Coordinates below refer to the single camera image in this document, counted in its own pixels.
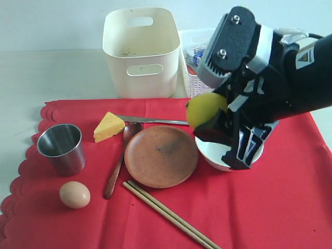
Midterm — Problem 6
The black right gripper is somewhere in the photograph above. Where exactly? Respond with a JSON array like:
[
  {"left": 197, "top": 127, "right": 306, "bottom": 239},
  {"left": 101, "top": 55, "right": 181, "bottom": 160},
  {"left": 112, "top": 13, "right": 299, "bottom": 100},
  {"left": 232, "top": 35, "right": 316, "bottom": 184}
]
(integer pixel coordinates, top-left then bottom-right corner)
[{"left": 193, "top": 25, "right": 302, "bottom": 170}]

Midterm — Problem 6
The yellow lemon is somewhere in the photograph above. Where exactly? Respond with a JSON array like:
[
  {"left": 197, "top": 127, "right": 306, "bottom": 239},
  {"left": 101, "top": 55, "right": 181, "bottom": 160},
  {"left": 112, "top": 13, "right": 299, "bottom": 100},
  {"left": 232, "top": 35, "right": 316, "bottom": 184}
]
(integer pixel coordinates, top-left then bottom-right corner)
[{"left": 185, "top": 92, "right": 227, "bottom": 129}]

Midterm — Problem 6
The blue white milk carton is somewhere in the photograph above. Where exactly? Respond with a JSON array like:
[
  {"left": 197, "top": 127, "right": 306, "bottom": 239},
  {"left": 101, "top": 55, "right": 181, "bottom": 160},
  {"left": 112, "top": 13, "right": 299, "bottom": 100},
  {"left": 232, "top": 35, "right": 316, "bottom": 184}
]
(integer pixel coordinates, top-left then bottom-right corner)
[{"left": 184, "top": 46, "right": 206, "bottom": 67}]

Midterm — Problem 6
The red sausage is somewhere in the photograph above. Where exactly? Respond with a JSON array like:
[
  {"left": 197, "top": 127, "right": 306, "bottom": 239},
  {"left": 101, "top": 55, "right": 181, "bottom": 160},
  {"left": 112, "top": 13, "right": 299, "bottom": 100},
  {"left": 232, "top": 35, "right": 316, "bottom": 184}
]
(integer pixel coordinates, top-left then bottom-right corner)
[{"left": 187, "top": 65, "right": 197, "bottom": 75}]

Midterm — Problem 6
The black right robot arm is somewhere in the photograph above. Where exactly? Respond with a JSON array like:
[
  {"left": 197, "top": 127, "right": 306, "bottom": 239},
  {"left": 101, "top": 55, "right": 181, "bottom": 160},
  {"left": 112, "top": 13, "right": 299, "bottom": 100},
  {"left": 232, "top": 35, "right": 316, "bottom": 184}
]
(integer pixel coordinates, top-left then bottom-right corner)
[{"left": 192, "top": 24, "right": 331, "bottom": 170}]

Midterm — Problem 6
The white ceramic bowl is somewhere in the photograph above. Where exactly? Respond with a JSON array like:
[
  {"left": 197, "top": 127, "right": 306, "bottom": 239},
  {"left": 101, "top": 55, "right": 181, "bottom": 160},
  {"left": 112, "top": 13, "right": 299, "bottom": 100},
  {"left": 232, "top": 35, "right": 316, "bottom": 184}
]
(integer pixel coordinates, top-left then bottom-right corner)
[{"left": 194, "top": 134, "right": 265, "bottom": 172}]

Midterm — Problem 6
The white woven plastic basket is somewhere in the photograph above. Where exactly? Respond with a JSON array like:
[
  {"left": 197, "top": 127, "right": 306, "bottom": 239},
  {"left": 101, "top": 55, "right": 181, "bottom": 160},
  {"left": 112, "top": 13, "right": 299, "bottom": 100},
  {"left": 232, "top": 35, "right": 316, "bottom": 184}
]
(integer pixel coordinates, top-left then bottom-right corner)
[{"left": 178, "top": 28, "right": 214, "bottom": 98}]

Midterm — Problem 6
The brown wooden plate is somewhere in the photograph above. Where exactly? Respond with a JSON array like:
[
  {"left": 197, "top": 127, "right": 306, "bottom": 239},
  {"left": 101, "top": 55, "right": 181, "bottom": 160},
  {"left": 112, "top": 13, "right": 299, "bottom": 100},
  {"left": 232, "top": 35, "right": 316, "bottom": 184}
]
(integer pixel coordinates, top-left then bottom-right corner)
[{"left": 124, "top": 126, "right": 199, "bottom": 188}]

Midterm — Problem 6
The red scalloped table cloth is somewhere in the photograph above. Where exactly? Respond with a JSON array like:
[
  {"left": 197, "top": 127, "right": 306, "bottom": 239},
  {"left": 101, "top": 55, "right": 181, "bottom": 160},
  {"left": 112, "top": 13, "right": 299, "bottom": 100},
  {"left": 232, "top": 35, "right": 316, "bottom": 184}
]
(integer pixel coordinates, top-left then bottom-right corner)
[{"left": 1, "top": 99, "right": 331, "bottom": 248}]

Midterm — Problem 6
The dark wooden spoon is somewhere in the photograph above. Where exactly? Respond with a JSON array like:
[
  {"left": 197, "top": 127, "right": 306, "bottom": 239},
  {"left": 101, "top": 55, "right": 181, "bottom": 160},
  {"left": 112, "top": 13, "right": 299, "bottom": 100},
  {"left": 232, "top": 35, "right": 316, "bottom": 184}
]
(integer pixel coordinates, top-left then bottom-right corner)
[{"left": 104, "top": 121, "right": 143, "bottom": 199}]

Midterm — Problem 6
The upper wooden chopstick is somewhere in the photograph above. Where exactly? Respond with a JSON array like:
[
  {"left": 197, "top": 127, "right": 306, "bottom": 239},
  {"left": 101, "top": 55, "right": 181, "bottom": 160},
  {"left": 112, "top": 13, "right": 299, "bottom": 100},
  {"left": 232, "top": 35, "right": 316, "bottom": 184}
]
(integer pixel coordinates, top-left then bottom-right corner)
[{"left": 127, "top": 181, "right": 221, "bottom": 248}]

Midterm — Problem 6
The wooden chopstick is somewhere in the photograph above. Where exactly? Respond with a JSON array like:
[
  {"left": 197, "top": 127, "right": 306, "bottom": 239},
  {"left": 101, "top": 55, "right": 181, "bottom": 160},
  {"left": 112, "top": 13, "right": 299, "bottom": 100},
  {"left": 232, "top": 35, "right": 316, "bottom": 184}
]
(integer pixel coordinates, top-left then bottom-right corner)
[
  {"left": 127, "top": 181, "right": 221, "bottom": 248},
  {"left": 122, "top": 182, "right": 213, "bottom": 248}
]

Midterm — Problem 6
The silver table knife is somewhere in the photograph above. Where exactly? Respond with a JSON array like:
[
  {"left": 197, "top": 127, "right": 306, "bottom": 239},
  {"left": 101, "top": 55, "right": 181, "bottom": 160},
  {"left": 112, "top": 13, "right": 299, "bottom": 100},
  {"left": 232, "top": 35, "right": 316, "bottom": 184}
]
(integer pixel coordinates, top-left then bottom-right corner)
[{"left": 117, "top": 115, "right": 188, "bottom": 126}]

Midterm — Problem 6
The lower wooden chopstick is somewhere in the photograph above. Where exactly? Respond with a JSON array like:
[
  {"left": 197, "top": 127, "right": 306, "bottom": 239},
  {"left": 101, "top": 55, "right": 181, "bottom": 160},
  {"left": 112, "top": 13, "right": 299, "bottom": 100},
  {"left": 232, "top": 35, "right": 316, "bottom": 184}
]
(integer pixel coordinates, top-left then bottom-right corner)
[{"left": 122, "top": 182, "right": 213, "bottom": 248}]

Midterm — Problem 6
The cream plastic tub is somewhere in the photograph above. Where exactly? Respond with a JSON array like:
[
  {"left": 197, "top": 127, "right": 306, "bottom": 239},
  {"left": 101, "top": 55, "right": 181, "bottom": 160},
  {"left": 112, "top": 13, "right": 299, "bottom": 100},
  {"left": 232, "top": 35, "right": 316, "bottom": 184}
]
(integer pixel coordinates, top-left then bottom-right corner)
[{"left": 102, "top": 7, "right": 180, "bottom": 99}]

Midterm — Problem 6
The brown egg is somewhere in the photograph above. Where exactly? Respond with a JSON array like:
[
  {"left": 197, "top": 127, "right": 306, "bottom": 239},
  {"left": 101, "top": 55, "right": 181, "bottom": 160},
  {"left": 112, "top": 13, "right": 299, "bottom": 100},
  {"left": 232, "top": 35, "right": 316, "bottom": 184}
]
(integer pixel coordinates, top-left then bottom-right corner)
[{"left": 59, "top": 181, "right": 91, "bottom": 209}]

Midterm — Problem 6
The stainless steel cup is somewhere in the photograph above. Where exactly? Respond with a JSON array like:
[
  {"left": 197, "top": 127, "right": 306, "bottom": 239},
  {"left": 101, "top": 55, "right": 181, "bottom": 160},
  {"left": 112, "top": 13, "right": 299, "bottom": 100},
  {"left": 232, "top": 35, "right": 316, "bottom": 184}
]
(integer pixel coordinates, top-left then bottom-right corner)
[{"left": 37, "top": 123, "right": 86, "bottom": 177}]

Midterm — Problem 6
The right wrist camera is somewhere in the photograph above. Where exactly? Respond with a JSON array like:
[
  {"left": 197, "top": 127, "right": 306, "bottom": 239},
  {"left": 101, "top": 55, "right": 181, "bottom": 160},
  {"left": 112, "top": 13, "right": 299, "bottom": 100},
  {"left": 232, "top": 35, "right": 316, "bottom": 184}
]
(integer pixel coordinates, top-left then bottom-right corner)
[{"left": 197, "top": 6, "right": 260, "bottom": 89}]

